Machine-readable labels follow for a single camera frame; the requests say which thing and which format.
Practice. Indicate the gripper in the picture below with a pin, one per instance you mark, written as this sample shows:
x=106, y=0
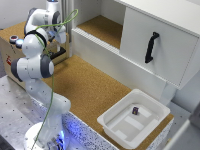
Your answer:
x=61, y=35

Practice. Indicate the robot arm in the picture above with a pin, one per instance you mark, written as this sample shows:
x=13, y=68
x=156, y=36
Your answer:
x=33, y=66

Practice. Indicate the wooden drawer box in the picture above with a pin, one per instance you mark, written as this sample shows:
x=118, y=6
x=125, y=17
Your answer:
x=10, y=30

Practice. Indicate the blue button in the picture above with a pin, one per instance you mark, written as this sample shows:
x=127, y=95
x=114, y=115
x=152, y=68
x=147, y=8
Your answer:
x=20, y=42

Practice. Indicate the white cabinet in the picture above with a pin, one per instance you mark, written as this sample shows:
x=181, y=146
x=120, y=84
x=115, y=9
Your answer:
x=100, y=53

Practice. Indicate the red button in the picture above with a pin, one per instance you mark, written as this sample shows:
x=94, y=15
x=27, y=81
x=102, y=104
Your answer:
x=13, y=38

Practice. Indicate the purple block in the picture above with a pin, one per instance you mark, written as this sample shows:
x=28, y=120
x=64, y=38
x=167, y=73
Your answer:
x=135, y=110

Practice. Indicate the white sliding door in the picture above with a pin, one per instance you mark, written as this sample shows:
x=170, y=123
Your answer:
x=166, y=50

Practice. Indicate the white plastic box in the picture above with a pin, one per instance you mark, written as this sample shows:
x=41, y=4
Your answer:
x=133, y=128

